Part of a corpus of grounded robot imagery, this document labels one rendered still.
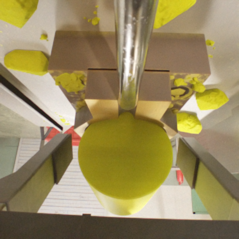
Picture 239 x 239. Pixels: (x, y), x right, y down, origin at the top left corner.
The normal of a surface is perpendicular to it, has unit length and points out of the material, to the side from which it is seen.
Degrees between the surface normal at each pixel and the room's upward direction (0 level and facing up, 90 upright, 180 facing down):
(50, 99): 0
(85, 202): 90
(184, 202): 90
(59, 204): 90
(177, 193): 90
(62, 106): 0
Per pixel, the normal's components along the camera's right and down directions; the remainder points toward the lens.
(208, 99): -0.45, 0.45
